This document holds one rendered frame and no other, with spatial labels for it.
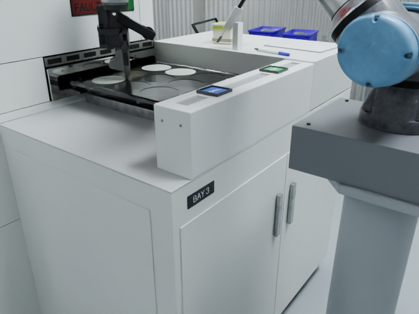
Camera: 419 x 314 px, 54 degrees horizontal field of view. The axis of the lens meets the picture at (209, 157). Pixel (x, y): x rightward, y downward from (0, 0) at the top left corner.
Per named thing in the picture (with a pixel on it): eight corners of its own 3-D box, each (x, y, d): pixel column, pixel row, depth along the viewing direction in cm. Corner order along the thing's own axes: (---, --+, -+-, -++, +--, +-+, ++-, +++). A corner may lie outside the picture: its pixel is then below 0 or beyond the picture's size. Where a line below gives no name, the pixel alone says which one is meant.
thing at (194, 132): (156, 168, 86) (152, 103, 80) (281, 105, 126) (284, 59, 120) (191, 180, 81) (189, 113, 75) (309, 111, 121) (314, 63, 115)
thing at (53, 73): (50, 99, 122) (44, 68, 118) (153, 73, 154) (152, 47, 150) (53, 101, 121) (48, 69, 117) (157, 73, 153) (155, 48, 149)
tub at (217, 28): (211, 43, 144) (211, 23, 141) (219, 40, 150) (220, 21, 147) (231, 45, 141) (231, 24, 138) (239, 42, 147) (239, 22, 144)
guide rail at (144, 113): (86, 102, 129) (85, 93, 128) (91, 101, 131) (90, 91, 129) (214, 137, 102) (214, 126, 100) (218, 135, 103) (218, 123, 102)
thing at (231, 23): (222, 48, 134) (222, 5, 129) (228, 47, 137) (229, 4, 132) (237, 50, 131) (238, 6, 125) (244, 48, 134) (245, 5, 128)
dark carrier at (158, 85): (75, 83, 122) (75, 80, 122) (156, 63, 147) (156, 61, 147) (159, 103, 103) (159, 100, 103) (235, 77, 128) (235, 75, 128)
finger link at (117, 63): (110, 80, 123) (107, 48, 119) (130, 79, 124) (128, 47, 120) (110, 82, 120) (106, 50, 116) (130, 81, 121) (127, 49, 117)
